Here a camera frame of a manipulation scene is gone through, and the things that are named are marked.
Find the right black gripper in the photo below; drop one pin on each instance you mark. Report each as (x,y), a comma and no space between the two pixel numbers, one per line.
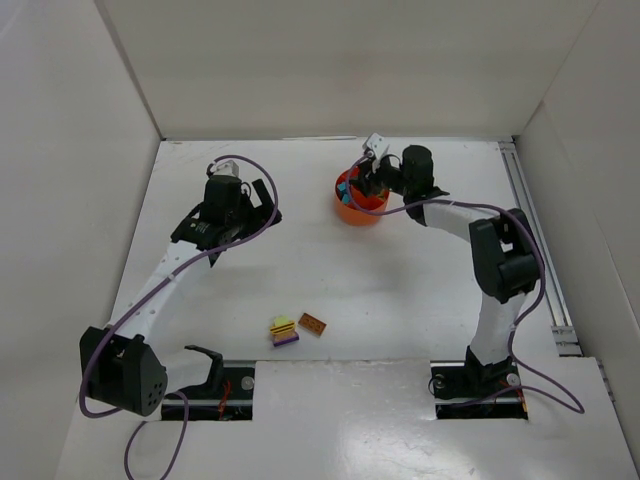
(366,176)

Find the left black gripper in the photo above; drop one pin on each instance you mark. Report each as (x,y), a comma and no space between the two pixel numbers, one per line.
(255,209)

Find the striped lego figure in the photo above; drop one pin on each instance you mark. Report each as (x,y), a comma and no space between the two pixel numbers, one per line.
(283,331)

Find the brown lego plate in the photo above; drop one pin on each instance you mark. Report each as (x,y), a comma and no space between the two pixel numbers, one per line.
(312,324)

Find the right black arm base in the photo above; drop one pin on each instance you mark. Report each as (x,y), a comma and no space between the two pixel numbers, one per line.
(464,392)

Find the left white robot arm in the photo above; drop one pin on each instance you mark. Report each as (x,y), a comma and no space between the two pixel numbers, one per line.
(120,366)

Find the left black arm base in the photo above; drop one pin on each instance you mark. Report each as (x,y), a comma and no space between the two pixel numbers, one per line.
(231,400)

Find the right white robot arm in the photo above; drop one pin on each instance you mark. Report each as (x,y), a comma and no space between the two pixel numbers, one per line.
(506,261)

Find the orange round divided container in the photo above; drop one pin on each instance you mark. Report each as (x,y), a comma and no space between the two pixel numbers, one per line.
(359,213)

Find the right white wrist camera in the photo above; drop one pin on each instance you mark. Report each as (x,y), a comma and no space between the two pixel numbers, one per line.
(375,147)

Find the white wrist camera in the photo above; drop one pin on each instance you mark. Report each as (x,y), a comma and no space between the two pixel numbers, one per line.
(223,168)
(375,147)

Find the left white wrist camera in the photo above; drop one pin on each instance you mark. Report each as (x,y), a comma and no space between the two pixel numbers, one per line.
(223,168)

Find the aluminium rail right side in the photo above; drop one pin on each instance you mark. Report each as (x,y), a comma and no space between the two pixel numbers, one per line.
(562,328)

